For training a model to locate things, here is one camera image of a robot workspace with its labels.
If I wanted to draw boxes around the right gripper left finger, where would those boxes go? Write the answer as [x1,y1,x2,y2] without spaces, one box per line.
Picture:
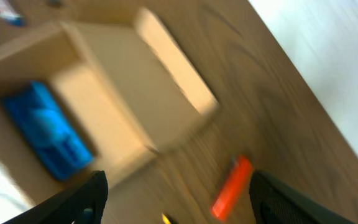
[4,170,108,224]

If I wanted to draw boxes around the blue plastic holder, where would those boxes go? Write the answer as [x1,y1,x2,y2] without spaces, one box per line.
[2,82,94,181]

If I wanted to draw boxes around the blue whiteboard marker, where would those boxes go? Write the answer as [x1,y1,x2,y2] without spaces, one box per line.
[0,0,25,27]

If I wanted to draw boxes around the cardboard box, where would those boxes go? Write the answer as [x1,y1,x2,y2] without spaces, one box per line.
[0,6,219,204]

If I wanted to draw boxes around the red stapler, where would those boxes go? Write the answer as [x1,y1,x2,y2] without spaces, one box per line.
[210,156,254,222]

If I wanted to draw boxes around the black tape dispenser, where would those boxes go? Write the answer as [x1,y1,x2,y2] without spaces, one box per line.
[162,213,176,224]

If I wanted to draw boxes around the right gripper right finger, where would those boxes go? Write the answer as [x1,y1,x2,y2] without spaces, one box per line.
[249,170,353,224]

